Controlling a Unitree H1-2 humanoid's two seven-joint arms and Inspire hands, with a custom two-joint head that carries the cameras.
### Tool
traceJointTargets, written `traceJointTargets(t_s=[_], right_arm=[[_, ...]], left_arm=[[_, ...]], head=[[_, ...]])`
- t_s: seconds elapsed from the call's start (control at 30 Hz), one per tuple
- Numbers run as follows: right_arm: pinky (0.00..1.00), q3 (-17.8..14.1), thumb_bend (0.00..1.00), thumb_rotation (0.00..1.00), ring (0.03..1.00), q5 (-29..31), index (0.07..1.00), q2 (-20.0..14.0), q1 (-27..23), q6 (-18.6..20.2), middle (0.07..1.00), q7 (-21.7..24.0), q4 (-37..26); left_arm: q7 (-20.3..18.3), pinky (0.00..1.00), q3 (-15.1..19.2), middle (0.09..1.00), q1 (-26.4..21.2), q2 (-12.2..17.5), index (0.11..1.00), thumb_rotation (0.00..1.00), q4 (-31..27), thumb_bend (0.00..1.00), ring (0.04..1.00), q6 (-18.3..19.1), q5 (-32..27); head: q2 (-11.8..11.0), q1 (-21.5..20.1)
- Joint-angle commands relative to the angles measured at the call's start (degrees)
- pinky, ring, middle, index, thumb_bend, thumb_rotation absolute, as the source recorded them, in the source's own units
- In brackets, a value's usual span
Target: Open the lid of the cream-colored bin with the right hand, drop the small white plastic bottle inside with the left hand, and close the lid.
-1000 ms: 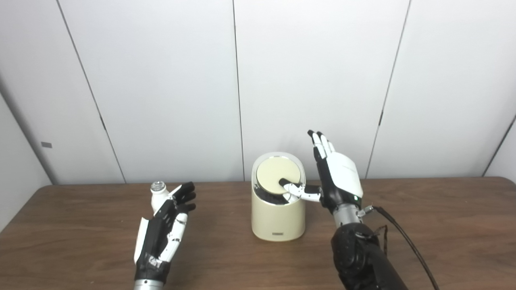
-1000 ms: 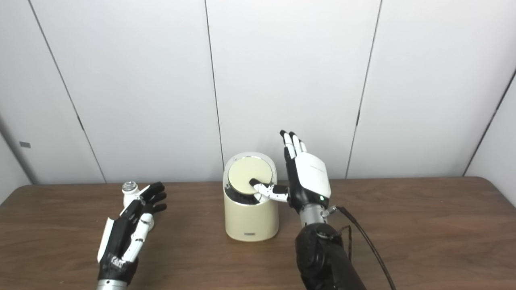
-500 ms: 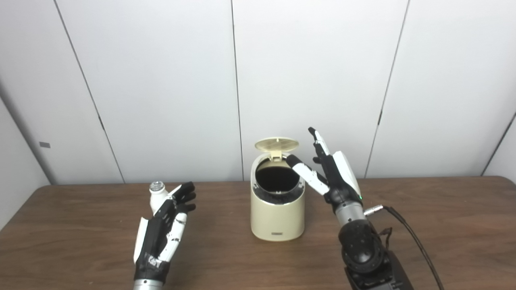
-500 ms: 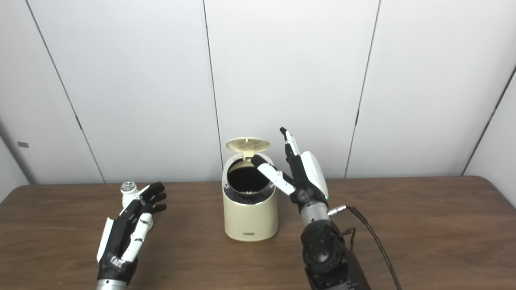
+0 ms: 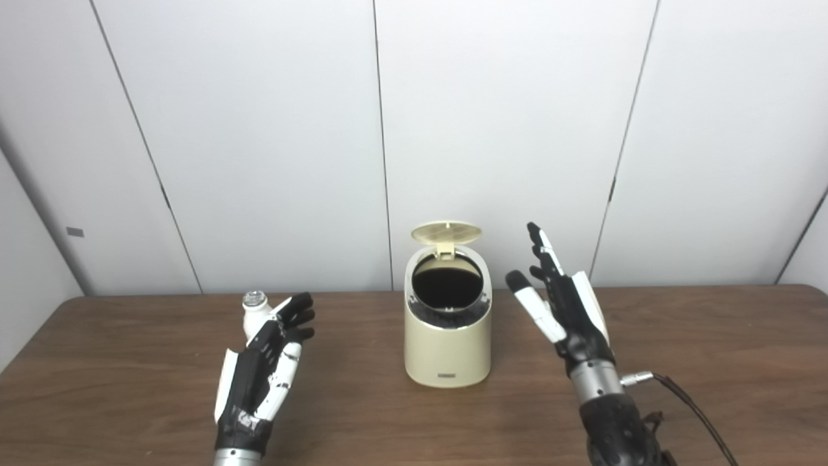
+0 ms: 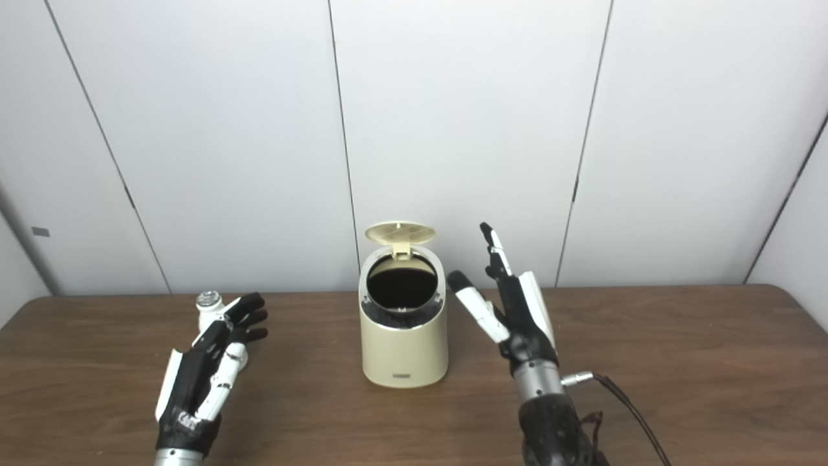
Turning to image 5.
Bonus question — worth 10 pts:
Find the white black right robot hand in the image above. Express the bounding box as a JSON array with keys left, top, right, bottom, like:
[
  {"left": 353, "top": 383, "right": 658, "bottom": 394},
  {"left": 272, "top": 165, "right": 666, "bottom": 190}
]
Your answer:
[{"left": 506, "top": 223, "right": 615, "bottom": 376}]

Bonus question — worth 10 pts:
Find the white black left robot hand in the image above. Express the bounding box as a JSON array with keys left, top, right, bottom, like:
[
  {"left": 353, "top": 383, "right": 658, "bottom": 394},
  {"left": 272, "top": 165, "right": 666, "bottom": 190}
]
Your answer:
[{"left": 213, "top": 293, "right": 316, "bottom": 452}]

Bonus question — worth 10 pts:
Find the small white plastic bottle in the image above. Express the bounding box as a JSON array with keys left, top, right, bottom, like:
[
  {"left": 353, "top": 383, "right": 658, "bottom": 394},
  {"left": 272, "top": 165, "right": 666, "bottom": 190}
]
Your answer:
[{"left": 242, "top": 291, "right": 273, "bottom": 339}]

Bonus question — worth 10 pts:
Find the cream-colored bin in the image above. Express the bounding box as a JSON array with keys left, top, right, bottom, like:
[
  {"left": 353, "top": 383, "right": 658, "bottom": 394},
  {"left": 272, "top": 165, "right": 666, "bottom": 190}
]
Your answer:
[{"left": 404, "top": 245, "right": 492, "bottom": 389}]

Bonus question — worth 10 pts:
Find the cream round bin lid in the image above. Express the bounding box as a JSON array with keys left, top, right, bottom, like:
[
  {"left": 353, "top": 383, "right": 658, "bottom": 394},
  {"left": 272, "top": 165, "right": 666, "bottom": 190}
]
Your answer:
[{"left": 411, "top": 221, "right": 483, "bottom": 261}]

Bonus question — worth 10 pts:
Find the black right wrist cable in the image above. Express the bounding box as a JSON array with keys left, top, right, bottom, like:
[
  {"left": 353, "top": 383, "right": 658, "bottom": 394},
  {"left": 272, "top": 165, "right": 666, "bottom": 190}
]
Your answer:
[{"left": 621, "top": 370, "right": 739, "bottom": 466}]

